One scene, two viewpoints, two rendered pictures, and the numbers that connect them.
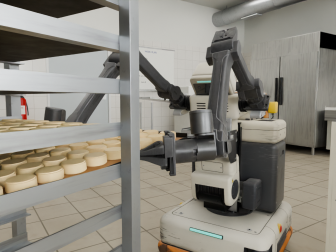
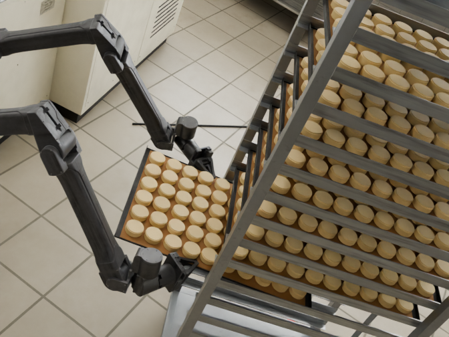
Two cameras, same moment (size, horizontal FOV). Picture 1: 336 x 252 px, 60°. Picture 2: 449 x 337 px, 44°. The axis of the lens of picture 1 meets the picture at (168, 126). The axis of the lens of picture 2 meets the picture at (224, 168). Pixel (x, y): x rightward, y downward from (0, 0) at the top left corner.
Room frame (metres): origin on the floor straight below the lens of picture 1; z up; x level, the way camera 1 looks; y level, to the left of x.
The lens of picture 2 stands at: (1.63, 1.15, 2.00)
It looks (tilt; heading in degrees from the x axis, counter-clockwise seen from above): 39 degrees down; 228
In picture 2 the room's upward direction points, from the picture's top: 25 degrees clockwise
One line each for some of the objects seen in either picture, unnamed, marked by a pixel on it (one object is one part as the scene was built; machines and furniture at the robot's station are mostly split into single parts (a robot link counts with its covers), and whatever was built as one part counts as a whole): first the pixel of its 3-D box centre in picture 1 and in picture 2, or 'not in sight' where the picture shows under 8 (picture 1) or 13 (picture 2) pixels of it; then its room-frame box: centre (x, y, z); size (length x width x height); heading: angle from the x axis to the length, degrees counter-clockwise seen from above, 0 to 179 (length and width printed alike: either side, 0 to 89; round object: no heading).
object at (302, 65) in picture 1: (292, 95); not in sight; (5.61, -2.38, 1.02); 1.40 x 0.91 x 2.05; 33
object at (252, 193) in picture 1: (229, 193); not in sight; (1.55, -0.33, 0.42); 0.28 x 0.27 x 0.25; 57
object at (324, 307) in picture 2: not in sight; (262, 289); (0.38, 0.27, 0.33); 0.64 x 0.03 x 0.03; 147
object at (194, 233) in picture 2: not in sight; (194, 233); (0.86, 0.30, 0.81); 0.05 x 0.05 x 0.02
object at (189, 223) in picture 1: (228, 226); not in sight; (1.73, -0.37, 0.16); 0.67 x 0.64 x 0.25; 147
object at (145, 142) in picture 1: (143, 143); (190, 172); (0.77, 0.07, 0.82); 0.05 x 0.05 x 0.02
